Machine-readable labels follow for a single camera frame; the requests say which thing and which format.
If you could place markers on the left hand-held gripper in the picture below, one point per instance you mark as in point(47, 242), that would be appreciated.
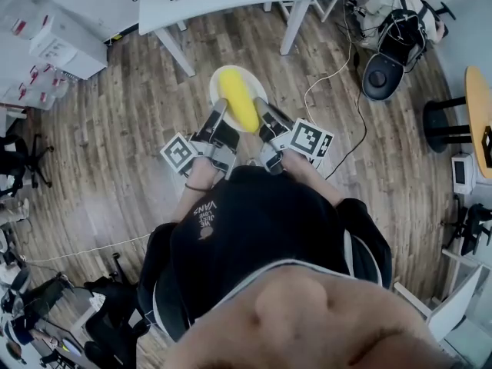
point(215, 138)

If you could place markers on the person's face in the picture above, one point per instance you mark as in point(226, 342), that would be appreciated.
point(307, 321)

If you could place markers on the person's black shirt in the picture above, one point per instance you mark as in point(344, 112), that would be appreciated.
point(261, 237)

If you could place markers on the black table base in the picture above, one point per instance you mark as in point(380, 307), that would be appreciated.
point(438, 125)

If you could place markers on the small white device with screen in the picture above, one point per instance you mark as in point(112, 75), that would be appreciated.
point(463, 173)

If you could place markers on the white shelf frame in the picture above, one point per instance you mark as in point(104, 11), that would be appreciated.
point(457, 302)

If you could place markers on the black wrist band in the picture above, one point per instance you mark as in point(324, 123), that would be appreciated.
point(194, 187)

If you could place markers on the white round plate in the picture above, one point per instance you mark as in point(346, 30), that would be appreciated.
point(256, 86)

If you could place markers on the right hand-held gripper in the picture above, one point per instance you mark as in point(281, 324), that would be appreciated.
point(303, 137)

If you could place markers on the yellow corn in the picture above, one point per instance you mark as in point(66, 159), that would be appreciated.
point(236, 98)

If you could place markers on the white fridge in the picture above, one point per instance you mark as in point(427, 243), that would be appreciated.
point(85, 52)

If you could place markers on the grey work table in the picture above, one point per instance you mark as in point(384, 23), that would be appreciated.
point(65, 321)

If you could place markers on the clear storage box red latches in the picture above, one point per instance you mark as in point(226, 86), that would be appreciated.
point(42, 88)
point(23, 17)

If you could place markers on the person's right forearm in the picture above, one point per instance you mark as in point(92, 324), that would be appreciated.
point(311, 179)

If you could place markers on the person's left forearm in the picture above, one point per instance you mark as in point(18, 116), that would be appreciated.
point(198, 177)

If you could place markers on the black round swivel chair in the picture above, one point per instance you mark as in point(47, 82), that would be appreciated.
point(382, 77)

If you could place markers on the white desk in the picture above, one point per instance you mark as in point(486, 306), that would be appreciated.
point(230, 4)

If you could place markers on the black office chair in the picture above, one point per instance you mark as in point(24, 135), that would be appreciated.
point(474, 225)
point(111, 310)
point(23, 156)

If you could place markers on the yellow round table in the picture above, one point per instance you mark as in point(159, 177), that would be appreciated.
point(476, 106)

